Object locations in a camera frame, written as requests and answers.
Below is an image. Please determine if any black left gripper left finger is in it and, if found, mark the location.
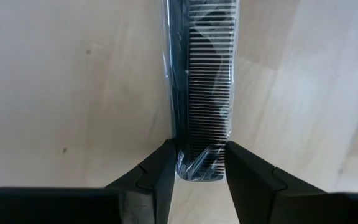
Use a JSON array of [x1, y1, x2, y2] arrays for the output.
[[0, 138, 178, 224]]

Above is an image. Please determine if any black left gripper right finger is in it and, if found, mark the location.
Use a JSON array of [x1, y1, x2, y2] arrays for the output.
[[224, 140, 358, 224]]

